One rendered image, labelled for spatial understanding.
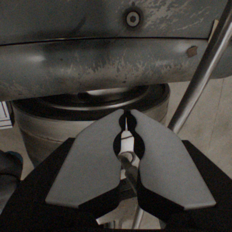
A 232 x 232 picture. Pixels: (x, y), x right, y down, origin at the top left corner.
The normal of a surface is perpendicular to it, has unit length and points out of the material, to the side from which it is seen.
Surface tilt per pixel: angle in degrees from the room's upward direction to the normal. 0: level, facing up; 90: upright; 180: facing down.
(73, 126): 19
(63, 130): 25
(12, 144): 0
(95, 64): 11
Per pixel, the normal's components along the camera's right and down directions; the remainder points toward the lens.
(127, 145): 0.42, 0.46
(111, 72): 0.26, 0.82
